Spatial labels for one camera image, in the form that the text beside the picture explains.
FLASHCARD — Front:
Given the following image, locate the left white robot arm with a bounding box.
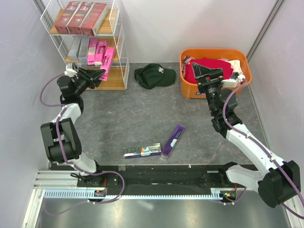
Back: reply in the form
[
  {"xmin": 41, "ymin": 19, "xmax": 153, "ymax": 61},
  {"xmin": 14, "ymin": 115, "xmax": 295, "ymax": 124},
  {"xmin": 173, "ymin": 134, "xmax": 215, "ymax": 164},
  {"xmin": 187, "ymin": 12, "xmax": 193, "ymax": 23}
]
[{"xmin": 40, "ymin": 68, "xmax": 106, "ymax": 187}]

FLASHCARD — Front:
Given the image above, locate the red folded cloth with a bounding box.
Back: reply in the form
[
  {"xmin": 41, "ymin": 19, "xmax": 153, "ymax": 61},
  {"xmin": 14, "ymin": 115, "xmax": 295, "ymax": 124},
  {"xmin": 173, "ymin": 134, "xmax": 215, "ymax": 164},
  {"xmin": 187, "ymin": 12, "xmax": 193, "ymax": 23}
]
[{"xmin": 184, "ymin": 58, "xmax": 224, "ymax": 84}]

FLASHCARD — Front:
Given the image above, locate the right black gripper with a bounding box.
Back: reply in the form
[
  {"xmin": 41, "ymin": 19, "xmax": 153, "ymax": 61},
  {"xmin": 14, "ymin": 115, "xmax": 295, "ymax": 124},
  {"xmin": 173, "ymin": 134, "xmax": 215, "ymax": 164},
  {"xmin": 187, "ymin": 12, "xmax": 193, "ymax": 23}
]
[{"xmin": 192, "ymin": 62, "xmax": 225, "ymax": 115}]

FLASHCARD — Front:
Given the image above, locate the dark green baseball cap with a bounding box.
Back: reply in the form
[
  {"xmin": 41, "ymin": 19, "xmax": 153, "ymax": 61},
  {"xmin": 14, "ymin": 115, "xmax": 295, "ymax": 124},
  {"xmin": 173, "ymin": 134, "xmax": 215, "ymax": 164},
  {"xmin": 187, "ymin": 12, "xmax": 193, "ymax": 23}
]
[{"xmin": 134, "ymin": 63, "xmax": 176, "ymax": 90}]

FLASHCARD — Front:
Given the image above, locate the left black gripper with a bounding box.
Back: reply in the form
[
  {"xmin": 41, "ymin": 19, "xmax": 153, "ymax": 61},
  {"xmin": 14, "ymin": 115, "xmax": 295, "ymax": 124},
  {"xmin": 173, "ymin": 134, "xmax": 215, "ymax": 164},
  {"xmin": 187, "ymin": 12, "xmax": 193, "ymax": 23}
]
[{"xmin": 74, "ymin": 67, "xmax": 106, "ymax": 96}]

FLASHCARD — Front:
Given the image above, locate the white pink cloth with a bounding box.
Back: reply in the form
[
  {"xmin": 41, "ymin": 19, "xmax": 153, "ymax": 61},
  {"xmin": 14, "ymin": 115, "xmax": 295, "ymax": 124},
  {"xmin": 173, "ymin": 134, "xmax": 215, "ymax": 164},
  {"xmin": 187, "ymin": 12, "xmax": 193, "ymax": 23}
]
[{"xmin": 218, "ymin": 58, "xmax": 243, "ymax": 79}]

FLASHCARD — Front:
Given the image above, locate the silver R&O toothpaste box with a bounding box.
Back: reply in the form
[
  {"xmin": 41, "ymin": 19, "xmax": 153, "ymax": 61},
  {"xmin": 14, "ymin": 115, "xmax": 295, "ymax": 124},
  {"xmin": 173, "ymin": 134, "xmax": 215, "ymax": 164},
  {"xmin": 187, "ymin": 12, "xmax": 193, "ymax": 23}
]
[{"xmin": 123, "ymin": 143, "xmax": 162, "ymax": 159}]

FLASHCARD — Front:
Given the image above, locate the red white toothpaste box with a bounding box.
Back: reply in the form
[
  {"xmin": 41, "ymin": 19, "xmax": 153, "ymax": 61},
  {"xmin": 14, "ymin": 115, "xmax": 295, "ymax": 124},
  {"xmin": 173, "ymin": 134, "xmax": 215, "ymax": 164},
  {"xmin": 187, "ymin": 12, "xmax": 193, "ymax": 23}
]
[{"xmin": 80, "ymin": 2, "xmax": 108, "ymax": 37}]

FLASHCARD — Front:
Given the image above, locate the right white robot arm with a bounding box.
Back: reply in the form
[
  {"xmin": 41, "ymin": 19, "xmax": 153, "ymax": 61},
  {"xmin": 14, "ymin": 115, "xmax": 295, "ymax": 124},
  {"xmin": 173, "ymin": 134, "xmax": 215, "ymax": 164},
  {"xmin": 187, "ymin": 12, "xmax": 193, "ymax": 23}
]
[{"xmin": 191, "ymin": 63, "xmax": 303, "ymax": 208}]

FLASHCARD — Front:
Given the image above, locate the purple toothpaste box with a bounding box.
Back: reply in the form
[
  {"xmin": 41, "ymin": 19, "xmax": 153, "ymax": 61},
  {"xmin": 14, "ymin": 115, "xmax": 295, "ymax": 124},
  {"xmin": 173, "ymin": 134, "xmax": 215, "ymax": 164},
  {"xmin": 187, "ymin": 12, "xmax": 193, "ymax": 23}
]
[{"xmin": 161, "ymin": 124, "xmax": 185, "ymax": 159}]

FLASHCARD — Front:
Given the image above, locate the white wire wooden shelf rack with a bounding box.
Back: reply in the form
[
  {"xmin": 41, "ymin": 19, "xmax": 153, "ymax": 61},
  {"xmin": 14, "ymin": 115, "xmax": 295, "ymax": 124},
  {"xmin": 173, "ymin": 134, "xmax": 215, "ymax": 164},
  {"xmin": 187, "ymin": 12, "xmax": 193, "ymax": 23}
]
[{"xmin": 40, "ymin": 0, "xmax": 129, "ymax": 90}]

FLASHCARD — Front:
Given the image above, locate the pink toothpaste box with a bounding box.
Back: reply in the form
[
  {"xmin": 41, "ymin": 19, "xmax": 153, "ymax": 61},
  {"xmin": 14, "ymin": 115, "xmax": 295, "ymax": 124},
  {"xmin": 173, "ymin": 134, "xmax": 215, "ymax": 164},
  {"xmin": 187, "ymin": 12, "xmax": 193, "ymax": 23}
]
[
  {"xmin": 87, "ymin": 38, "xmax": 98, "ymax": 65},
  {"xmin": 99, "ymin": 47, "xmax": 115, "ymax": 81},
  {"xmin": 94, "ymin": 40, "xmax": 108, "ymax": 66}
]

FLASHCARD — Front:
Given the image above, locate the patterned cloth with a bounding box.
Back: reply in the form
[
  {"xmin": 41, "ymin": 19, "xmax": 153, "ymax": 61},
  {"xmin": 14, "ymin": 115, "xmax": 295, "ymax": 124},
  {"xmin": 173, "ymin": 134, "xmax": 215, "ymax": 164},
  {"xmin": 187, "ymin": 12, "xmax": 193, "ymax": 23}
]
[{"xmin": 181, "ymin": 56, "xmax": 195, "ymax": 78}]

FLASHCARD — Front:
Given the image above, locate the grey cable duct rail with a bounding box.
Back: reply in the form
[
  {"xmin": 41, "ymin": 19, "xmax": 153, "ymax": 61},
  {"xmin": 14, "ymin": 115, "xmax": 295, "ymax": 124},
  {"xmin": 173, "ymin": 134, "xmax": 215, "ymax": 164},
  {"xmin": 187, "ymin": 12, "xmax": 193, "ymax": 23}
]
[{"xmin": 44, "ymin": 185, "xmax": 233, "ymax": 200}]

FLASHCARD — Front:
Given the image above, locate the orange plastic basket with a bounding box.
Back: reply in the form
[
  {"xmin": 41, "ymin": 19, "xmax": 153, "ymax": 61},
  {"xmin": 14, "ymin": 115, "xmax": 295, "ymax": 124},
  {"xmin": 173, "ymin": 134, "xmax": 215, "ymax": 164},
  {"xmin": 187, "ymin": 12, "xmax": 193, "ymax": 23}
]
[{"xmin": 180, "ymin": 48, "xmax": 252, "ymax": 99}]

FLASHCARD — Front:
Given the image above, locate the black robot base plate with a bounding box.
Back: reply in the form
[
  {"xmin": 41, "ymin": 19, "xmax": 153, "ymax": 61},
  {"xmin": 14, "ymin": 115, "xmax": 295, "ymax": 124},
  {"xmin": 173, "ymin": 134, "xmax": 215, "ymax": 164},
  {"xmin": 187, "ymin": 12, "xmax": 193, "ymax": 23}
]
[{"xmin": 70, "ymin": 164, "xmax": 242, "ymax": 192}]

